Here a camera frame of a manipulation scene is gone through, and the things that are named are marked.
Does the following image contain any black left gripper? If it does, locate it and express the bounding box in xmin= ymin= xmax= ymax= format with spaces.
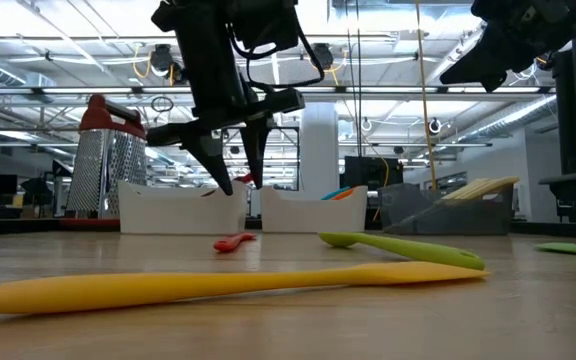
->
xmin=146 ymin=88 xmax=305 ymax=197

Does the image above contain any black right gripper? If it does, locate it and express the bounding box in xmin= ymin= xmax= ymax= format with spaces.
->
xmin=439 ymin=0 xmax=576 ymax=94

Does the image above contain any blue silicone spatula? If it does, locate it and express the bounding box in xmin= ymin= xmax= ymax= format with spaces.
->
xmin=320 ymin=186 xmax=352 ymax=201

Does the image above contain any white building column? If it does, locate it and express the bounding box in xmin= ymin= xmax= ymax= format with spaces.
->
xmin=299 ymin=102 xmax=340 ymax=194

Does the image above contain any white plastic bin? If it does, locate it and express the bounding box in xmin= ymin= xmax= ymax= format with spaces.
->
xmin=117 ymin=179 xmax=248 ymax=235
xmin=260 ymin=185 xmax=369 ymax=234

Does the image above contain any red silicone spatula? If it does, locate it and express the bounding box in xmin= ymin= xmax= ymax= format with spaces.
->
xmin=212 ymin=231 xmax=258 ymax=254

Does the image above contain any steel box grater red trim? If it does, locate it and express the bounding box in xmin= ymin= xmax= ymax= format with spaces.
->
xmin=60 ymin=93 xmax=148 ymax=232

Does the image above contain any dark grey desk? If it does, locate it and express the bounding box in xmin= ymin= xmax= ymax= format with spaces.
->
xmin=537 ymin=119 xmax=576 ymax=224

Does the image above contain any grey translucent plastic bin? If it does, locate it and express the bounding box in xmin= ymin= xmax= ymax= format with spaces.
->
xmin=377 ymin=182 xmax=515 ymax=237

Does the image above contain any yellow silicone spatula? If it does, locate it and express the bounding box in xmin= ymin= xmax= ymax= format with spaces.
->
xmin=0 ymin=261 xmax=492 ymax=316

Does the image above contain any lime green silicone spoon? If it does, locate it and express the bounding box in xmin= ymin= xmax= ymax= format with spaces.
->
xmin=317 ymin=231 xmax=487 ymax=272

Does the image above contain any green silicone spatula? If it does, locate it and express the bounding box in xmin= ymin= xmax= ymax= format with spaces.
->
xmin=534 ymin=242 xmax=576 ymax=259

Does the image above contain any yellow cable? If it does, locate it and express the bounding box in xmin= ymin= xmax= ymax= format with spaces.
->
xmin=414 ymin=0 xmax=439 ymax=192

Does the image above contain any black ceiling cable reel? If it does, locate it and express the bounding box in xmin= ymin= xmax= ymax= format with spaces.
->
xmin=312 ymin=43 xmax=335 ymax=71
xmin=150 ymin=43 xmax=175 ymax=74

